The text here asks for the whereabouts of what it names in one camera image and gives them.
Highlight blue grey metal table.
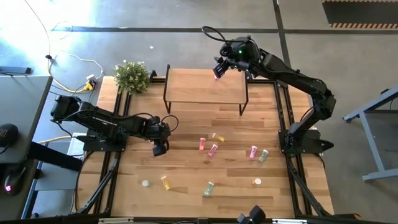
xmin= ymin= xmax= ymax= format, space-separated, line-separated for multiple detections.
xmin=341 ymin=86 xmax=398 ymax=183

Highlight wooden shelf black metal legs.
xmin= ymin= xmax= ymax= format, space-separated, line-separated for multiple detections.
xmin=163 ymin=64 xmax=253 ymax=116

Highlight black flat device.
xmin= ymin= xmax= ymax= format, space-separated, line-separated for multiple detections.
xmin=0 ymin=66 xmax=33 ymax=77

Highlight grey desk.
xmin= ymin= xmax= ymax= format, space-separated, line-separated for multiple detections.
xmin=0 ymin=75 xmax=53 ymax=164

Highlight black computer mouse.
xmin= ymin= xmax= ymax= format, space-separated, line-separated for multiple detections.
xmin=0 ymin=123 xmax=19 ymax=147
xmin=3 ymin=166 xmax=27 ymax=196

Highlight dark brown desk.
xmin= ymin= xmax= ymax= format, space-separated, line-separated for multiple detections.
xmin=0 ymin=160 xmax=40 ymax=223

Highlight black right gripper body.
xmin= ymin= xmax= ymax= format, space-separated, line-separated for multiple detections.
xmin=213 ymin=55 xmax=250 ymax=80

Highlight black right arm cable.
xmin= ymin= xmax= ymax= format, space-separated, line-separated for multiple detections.
xmin=201 ymin=26 xmax=249 ymax=44

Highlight yellow white power plug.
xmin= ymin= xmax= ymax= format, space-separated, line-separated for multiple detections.
xmin=85 ymin=73 xmax=97 ymax=91

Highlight yellow floor cable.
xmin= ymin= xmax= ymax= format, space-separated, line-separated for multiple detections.
xmin=24 ymin=0 xmax=94 ymax=94

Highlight black mat striped edge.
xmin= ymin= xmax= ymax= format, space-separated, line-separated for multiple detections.
xmin=322 ymin=0 xmax=398 ymax=29

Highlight white box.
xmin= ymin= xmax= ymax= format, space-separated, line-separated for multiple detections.
xmin=67 ymin=132 xmax=90 ymax=156

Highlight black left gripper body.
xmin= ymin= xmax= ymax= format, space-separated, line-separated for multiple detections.
xmin=144 ymin=116 xmax=172 ymax=157

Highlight silver metal bracket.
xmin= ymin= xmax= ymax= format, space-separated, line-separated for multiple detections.
xmin=272 ymin=218 xmax=308 ymax=224
xmin=98 ymin=217 xmax=134 ymax=224

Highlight green potted plant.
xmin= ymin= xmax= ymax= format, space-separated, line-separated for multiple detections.
xmin=112 ymin=60 xmax=150 ymax=95

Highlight white floor cable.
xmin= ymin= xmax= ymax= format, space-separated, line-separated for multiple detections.
xmin=49 ymin=20 xmax=104 ymax=80

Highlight black desk support beam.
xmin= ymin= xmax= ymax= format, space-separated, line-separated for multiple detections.
xmin=27 ymin=140 xmax=83 ymax=172

